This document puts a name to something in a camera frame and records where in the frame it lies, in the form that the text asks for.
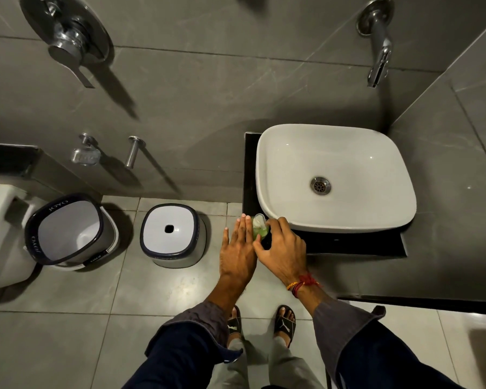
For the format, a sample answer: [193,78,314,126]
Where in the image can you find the red thread wristband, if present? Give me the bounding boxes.
[292,273,321,299]

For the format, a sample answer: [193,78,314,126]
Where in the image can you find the black stone basin counter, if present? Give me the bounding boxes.
[242,132,410,258]

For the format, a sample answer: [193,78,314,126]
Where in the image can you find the chrome wall bar holder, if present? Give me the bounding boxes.
[124,135,147,170]

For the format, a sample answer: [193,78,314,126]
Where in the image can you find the chrome shower mixer valve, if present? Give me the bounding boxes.
[19,0,114,89]

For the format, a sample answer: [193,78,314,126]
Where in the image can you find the chrome wall tap spout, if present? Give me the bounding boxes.
[356,0,396,89]

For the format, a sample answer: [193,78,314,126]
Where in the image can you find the black sandal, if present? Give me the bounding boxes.
[273,304,297,349]
[226,305,244,347]

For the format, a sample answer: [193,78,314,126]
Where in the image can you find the white toilet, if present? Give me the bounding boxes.
[0,183,46,294]

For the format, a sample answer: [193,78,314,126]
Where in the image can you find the white stool with navy rim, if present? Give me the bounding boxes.
[139,203,207,269]

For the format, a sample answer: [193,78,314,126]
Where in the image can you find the person's right hand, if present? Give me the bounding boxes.
[253,217,309,286]

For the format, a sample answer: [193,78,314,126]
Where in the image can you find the person's left hand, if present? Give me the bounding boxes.
[220,214,258,281]

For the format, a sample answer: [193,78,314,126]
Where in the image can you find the white bucket with navy rim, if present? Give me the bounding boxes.
[23,193,120,272]

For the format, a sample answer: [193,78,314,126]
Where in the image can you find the white ceramic wash basin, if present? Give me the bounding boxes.
[255,124,417,234]

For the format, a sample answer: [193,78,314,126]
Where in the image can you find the person's left forearm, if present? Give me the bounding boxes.
[123,274,252,389]

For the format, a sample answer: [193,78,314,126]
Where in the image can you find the green liquid soap bottle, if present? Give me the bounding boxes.
[252,213,270,241]

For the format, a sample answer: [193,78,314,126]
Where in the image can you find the person's grey trousers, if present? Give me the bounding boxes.
[208,337,325,389]

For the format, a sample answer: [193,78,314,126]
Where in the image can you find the chrome sink drain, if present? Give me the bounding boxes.
[310,176,332,196]

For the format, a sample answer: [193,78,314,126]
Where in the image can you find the person's right forearm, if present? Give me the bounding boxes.
[295,279,464,389]

